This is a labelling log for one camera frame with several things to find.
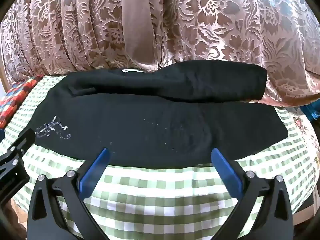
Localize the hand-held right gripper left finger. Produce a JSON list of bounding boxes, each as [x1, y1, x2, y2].
[[27, 148, 111, 240]]

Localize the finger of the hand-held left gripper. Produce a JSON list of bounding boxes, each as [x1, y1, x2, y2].
[[0, 129, 36, 198]]

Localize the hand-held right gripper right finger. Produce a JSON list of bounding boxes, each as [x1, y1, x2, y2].
[[211, 148, 293, 240]]

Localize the black pants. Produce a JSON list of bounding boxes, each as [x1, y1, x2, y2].
[[24, 64, 288, 169]]

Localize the red blue checkered cloth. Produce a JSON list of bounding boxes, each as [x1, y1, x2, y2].
[[0, 74, 44, 129]]

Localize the green checked cloth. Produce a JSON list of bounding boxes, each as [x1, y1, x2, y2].
[[0, 75, 317, 240]]

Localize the flower print cloth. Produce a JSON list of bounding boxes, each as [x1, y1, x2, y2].
[[291, 107, 320, 165]]

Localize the brown floral curtain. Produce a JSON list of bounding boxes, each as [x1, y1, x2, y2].
[[0, 0, 320, 107]]

